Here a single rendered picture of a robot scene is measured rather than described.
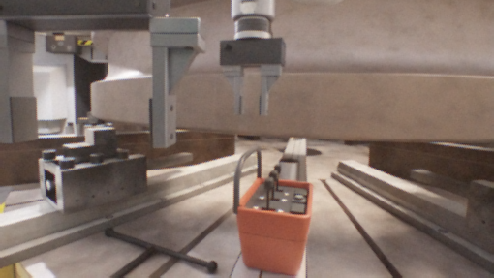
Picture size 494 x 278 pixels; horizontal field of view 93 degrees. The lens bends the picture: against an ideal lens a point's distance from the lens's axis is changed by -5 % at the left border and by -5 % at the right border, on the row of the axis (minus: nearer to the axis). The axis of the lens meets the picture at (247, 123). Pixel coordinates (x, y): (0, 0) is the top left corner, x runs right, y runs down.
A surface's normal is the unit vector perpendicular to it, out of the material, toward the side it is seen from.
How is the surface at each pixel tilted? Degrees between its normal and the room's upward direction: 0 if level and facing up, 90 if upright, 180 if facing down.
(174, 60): 90
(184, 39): 90
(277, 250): 97
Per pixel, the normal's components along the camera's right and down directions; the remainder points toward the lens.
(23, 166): 0.53, 0.08
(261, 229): -0.27, 0.19
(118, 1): -0.02, 0.09
